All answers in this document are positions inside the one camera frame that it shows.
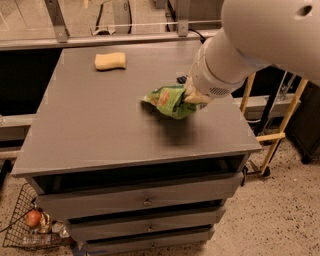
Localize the green rice chip bag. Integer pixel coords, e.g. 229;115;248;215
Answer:
142;84;197;120

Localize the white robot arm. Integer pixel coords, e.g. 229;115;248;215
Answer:
183;0;320;104

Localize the yellow sponge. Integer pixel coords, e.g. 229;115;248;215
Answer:
95;52;126;70

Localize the dark blue snack packet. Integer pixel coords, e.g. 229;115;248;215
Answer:
176;76;188;84

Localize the grey drawer cabinet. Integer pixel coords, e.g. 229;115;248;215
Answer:
13;42;260;247

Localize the middle grey drawer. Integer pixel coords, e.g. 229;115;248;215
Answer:
68;206;226;242

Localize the grey drawer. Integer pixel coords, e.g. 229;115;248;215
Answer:
85;227;214;255
68;206;226;242
36;172;243;220

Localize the top grey drawer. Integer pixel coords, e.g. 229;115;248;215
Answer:
36;172;243;220

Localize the bottom grey drawer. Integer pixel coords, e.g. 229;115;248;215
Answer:
85;227;214;255

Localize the red apple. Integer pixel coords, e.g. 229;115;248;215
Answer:
25;210;42;228

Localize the black cable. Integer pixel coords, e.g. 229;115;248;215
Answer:
188;28;208;44

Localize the grey metal rail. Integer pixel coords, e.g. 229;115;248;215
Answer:
0;29;218;51

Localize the yellow wooden frame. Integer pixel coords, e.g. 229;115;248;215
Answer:
253;78;308;177

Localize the black wire basket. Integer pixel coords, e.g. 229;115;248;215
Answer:
2;184;74;251

